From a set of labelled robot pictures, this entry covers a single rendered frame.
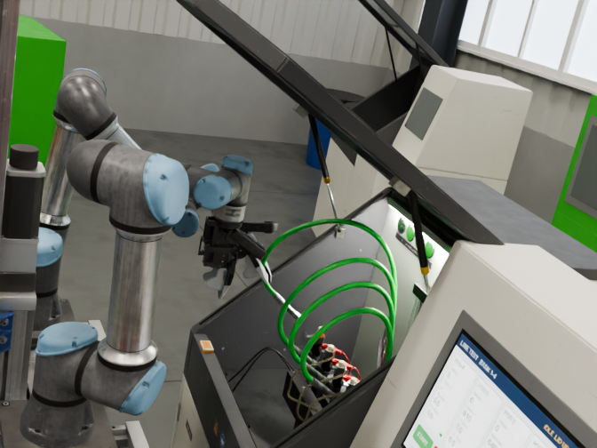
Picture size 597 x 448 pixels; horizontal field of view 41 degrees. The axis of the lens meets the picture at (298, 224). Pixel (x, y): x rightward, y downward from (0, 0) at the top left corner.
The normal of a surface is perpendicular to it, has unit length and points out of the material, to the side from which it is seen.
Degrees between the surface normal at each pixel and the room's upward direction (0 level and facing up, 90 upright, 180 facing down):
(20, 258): 90
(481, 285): 76
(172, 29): 90
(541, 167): 90
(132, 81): 90
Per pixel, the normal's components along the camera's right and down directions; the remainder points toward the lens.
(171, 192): 0.95, 0.15
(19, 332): 0.39, 0.37
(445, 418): -0.86, -0.29
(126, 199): -0.33, 0.32
